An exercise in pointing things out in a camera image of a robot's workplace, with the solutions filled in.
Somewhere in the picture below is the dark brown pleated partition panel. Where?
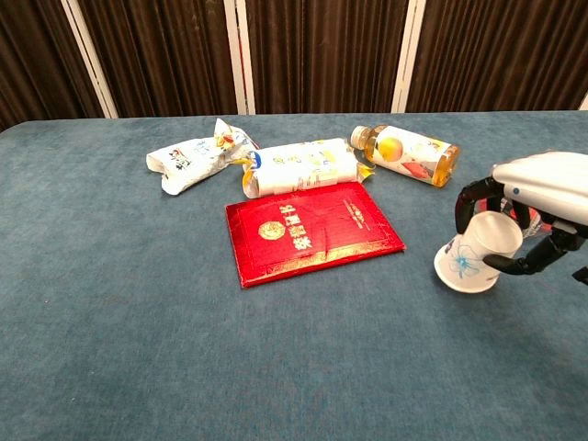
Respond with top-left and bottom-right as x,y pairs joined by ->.
77,0 -> 240,119
0,0 -> 105,132
406,0 -> 588,114
245,0 -> 410,115

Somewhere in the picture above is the red certificate folder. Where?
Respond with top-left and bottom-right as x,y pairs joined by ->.
224,181 -> 407,289

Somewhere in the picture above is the orange juice plastic bottle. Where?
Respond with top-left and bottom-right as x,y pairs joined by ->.
349,123 -> 461,188

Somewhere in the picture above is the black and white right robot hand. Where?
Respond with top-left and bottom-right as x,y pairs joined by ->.
454,151 -> 588,284

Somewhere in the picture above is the blue felt table mat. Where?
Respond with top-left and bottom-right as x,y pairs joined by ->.
0,108 -> 588,441

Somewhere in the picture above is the white paper cup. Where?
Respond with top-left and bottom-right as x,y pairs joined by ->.
434,210 -> 525,294

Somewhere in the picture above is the white crumpled snack bag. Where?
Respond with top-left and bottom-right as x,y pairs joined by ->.
145,118 -> 261,197

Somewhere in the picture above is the yellow and white snack package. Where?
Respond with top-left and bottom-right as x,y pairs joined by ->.
241,137 -> 378,199

